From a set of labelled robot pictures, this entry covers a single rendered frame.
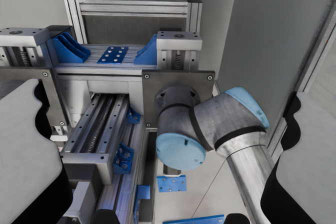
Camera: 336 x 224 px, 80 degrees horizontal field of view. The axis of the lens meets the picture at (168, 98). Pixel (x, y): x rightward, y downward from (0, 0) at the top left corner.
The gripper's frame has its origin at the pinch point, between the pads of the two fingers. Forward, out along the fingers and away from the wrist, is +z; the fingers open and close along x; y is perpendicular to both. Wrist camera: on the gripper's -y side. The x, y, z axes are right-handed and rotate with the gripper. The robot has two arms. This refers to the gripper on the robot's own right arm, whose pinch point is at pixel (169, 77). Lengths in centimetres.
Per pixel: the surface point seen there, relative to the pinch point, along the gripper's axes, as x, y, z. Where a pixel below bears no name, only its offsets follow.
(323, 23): 45, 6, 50
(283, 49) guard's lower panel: 46, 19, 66
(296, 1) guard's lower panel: 46, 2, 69
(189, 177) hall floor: 38, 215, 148
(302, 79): 45, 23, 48
